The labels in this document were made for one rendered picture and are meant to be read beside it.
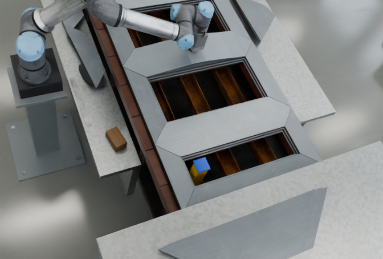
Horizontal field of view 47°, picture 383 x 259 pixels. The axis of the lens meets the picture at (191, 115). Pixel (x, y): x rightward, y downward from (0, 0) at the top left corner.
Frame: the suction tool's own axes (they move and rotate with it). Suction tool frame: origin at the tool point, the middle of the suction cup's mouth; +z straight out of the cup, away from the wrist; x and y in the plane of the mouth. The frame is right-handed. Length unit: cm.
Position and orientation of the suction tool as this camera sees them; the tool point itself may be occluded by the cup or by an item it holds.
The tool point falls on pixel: (192, 50)
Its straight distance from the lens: 226.3
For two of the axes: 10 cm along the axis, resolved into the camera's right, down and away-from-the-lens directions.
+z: -2.1, 5.2, 8.3
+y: -4.7, -8.0, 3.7
